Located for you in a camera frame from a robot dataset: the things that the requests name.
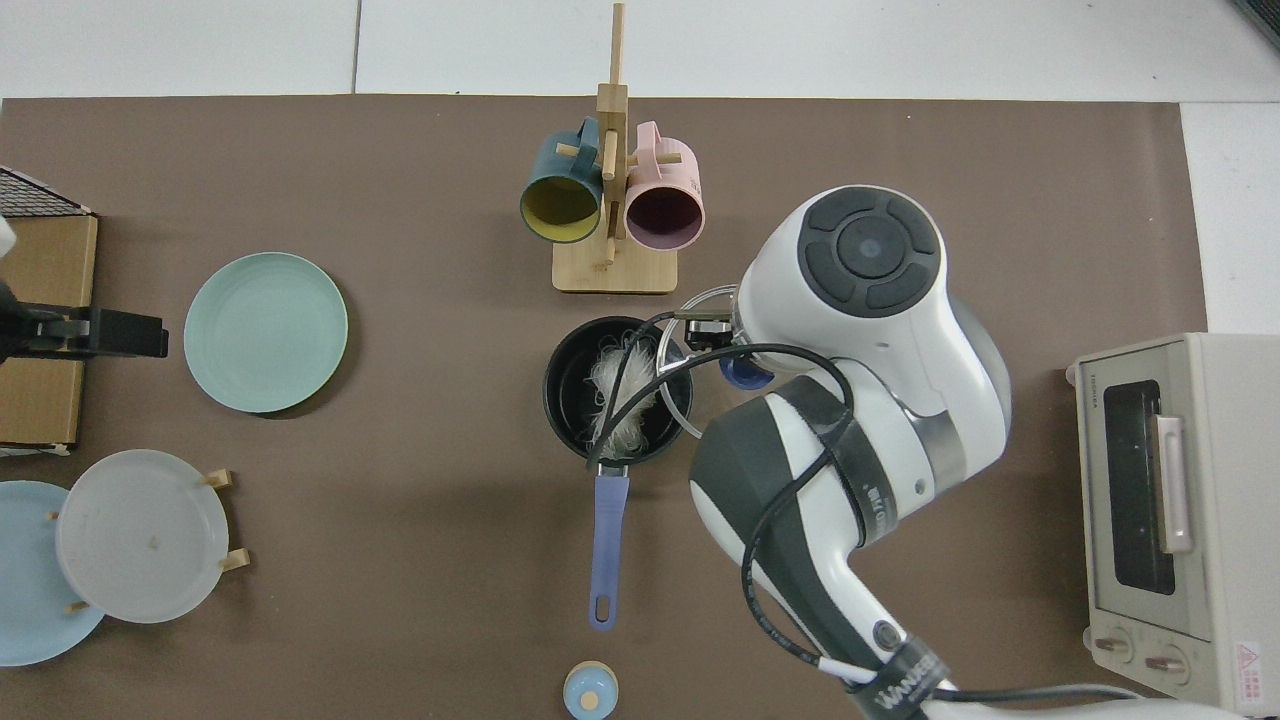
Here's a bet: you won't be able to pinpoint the glass lid blue knob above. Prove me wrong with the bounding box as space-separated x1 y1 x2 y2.
655 284 777 441

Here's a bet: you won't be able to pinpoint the white vermicelli bundle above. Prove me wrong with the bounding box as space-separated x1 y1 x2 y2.
585 335 668 461

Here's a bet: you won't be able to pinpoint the green plate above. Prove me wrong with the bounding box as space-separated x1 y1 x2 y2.
184 252 350 415

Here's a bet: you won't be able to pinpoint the wooden plate rack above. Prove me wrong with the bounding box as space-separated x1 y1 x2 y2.
45 468 251 614

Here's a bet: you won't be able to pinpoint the grey plate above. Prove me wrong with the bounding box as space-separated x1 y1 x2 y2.
56 449 231 625

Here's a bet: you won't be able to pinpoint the light blue plate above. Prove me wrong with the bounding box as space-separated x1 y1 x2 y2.
0 481 106 668

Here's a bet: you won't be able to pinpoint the wooden cup stand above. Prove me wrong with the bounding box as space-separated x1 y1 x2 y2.
552 2 679 295

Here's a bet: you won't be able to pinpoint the pink mug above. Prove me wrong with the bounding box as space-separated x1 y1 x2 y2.
624 121 707 251

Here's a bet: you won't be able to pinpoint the teal mug yellow inside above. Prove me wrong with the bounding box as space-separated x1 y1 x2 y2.
519 117 607 245

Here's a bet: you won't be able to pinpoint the brown table cloth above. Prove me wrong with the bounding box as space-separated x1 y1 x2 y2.
0 95 1208 720

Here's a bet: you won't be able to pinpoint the small blue round thing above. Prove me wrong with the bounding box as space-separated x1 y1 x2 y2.
563 662 620 719

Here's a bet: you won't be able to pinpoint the pale toaster oven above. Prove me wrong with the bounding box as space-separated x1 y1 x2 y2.
1065 333 1280 717

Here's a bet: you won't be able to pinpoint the dark background panel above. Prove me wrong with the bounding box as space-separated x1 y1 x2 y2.
1232 0 1280 51

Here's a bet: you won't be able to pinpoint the wire basket wooden floor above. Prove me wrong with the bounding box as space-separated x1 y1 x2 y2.
0 167 99 458

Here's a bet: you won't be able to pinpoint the wide black arm strap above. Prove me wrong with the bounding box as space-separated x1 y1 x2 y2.
775 378 896 549

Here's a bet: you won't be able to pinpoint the black pot blue handle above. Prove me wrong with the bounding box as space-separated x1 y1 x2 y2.
543 316 694 632

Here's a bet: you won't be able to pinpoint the black branded cable strap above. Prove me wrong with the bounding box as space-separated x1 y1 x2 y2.
848 640 953 720

